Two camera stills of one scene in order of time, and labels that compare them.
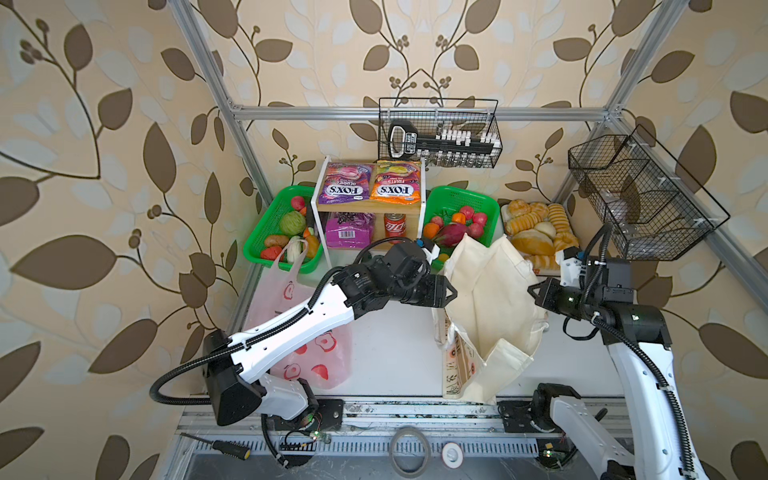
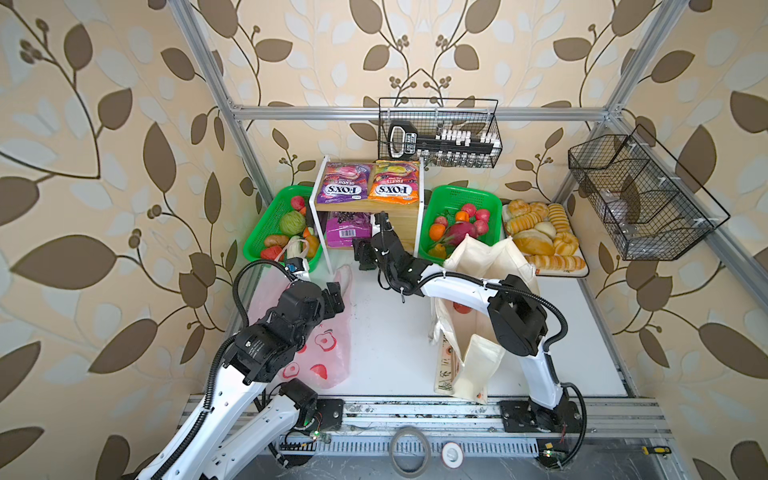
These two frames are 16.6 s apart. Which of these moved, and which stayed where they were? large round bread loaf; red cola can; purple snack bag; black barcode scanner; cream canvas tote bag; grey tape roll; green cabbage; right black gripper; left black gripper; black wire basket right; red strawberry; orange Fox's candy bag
Moved: cream canvas tote bag; left black gripper; right black gripper; red cola can
Stayed: grey tape roll; black wire basket right; green cabbage; large round bread loaf; black barcode scanner; red strawberry; purple snack bag; orange Fox's candy bag
